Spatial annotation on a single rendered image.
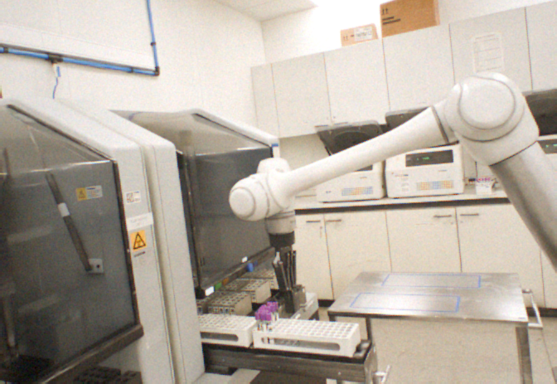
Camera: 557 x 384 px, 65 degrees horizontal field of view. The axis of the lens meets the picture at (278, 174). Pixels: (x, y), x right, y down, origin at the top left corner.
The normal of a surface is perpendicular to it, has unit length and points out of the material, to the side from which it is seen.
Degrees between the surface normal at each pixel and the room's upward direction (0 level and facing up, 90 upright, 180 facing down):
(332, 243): 90
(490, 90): 88
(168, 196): 90
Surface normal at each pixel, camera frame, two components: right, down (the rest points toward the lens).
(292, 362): -0.43, 0.10
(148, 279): 0.90, -0.09
